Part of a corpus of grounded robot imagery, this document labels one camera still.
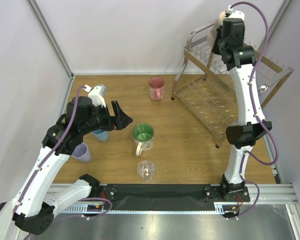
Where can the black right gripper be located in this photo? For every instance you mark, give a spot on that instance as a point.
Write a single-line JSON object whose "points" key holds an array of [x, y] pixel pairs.
{"points": [[217, 46]]}

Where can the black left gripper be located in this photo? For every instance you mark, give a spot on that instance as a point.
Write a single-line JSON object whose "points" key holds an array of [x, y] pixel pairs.
{"points": [[117, 122]]}

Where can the cream patterned ceramic mug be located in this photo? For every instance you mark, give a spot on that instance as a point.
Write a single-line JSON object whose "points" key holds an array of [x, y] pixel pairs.
{"points": [[211, 38]]}

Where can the clear glass cup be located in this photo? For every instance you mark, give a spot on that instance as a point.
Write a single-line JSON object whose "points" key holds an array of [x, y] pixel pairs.
{"points": [[146, 169]]}

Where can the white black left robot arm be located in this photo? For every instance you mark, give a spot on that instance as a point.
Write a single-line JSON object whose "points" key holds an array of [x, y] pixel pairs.
{"points": [[31, 210]]}

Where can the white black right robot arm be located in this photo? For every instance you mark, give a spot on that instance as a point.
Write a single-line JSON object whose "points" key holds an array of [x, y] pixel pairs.
{"points": [[251, 125]]}

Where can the green interior white mug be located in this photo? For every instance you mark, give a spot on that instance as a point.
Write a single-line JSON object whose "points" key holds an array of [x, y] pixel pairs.
{"points": [[144, 137]]}

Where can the blue plastic cup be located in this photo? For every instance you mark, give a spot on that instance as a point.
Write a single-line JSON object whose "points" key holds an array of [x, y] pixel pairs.
{"points": [[100, 135]]}

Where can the pink ceramic mug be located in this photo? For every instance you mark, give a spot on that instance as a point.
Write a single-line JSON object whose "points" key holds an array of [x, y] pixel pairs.
{"points": [[156, 88]]}

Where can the lilac plastic cup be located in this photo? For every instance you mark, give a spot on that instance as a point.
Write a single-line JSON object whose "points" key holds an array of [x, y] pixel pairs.
{"points": [[82, 153]]}

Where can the white object bottom left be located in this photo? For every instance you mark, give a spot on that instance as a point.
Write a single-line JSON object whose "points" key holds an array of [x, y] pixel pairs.
{"points": [[0, 220]]}

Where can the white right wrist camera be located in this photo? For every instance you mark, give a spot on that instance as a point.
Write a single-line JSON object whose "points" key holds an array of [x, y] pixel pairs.
{"points": [[234, 14]]}

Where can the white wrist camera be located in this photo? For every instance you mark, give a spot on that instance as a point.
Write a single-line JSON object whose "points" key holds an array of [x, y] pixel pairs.
{"points": [[97, 95], [234, 14]]}

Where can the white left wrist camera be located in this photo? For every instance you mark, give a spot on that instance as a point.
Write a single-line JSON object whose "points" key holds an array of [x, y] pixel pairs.
{"points": [[97, 95]]}

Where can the steel wire dish rack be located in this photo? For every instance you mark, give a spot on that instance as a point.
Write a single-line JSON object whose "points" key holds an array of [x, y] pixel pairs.
{"points": [[211, 97]]}

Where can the aluminium right corner post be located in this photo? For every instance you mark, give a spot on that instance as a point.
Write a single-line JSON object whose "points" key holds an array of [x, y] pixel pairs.
{"points": [[279, 16]]}

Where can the aluminium corner post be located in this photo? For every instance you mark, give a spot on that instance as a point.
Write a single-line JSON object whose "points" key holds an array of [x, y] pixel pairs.
{"points": [[279, 16], [40, 18]]}

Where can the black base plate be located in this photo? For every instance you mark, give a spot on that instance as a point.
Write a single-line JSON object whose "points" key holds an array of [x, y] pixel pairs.
{"points": [[170, 193]]}

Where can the aluminium slotted rail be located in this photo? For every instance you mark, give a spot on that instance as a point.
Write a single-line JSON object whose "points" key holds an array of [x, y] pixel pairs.
{"points": [[197, 207]]}

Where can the aluminium left corner post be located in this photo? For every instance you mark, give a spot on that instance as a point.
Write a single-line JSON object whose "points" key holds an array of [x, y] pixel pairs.
{"points": [[40, 18]]}

